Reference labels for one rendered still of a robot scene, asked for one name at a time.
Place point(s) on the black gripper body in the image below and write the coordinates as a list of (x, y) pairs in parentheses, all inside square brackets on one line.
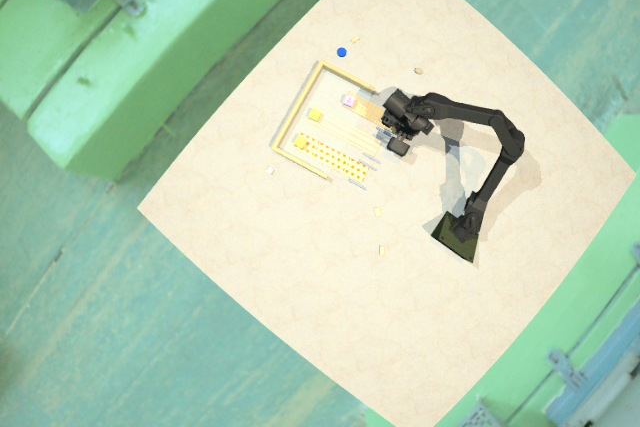
[(398, 146)]

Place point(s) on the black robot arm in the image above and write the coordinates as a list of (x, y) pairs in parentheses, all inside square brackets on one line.
[(437, 107)]

